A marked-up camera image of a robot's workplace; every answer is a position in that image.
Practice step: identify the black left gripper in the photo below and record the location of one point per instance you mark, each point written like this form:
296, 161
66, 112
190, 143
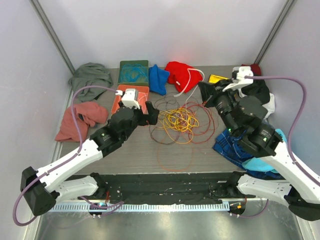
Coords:
153, 113

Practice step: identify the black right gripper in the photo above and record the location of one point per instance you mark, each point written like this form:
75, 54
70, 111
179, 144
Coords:
210, 92

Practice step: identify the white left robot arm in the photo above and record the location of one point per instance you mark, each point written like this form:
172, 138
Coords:
45, 187

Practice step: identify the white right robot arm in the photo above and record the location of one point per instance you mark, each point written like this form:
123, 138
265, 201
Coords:
244, 119

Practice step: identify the gold tin box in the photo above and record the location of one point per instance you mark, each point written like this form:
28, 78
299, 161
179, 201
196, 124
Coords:
213, 79

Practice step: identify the orange plastic tray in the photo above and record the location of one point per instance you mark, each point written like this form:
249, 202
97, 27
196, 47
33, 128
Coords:
143, 95

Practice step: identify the royal blue cloth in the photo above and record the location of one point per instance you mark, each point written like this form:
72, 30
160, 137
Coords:
157, 79

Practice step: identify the green plastic tray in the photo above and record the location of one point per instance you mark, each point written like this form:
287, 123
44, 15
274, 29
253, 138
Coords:
134, 72

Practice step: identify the black cloth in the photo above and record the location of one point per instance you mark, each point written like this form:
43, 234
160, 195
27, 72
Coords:
260, 87

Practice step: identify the dark red cloth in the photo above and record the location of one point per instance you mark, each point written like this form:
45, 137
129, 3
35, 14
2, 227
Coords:
255, 68

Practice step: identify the blue plaid cloth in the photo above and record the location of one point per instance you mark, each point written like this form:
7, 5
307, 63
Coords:
228, 147

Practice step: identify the white cloth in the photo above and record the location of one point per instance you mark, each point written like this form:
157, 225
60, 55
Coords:
270, 106

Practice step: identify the salmon pink cloth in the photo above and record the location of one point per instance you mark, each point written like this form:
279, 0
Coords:
87, 114

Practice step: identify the grey cloth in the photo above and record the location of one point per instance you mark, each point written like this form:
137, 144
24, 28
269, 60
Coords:
90, 74

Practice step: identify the cyan cloth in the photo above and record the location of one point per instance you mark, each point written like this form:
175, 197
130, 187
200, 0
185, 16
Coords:
259, 143

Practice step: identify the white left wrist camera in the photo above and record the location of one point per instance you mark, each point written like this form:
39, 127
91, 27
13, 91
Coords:
129, 97

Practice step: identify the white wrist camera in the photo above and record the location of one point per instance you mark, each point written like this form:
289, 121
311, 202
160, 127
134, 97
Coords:
129, 97
242, 79

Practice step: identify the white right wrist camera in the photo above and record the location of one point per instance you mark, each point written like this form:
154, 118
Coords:
242, 79

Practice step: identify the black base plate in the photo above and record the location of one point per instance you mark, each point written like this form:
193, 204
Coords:
169, 188

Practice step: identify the white slotted cable duct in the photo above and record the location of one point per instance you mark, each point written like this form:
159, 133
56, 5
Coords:
139, 208

